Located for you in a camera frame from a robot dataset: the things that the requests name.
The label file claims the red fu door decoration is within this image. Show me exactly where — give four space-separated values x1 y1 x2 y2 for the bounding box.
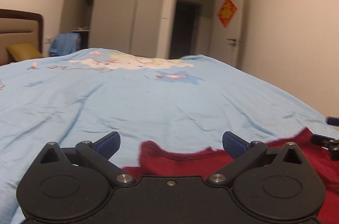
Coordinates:
217 0 238 28

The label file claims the blue garment on chair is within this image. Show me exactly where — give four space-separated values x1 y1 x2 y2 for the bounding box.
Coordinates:
49 33 81 57

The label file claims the mustard yellow pillow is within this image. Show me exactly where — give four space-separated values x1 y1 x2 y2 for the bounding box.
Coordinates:
6 43 43 62

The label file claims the brown padded headboard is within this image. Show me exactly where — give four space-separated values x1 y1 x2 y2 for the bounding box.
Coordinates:
1 9 44 65

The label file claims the grey built-in wardrobe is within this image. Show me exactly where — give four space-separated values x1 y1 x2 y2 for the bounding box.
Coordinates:
59 0 163 57

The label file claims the dark red long-sleeve shirt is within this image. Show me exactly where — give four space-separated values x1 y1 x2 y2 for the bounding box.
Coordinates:
122 127 339 224

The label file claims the white bedroom door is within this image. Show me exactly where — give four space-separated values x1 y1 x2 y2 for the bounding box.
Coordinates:
208 0 249 69

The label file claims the light blue cartoon bedsheet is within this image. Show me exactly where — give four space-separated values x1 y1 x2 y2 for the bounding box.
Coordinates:
1 48 338 223

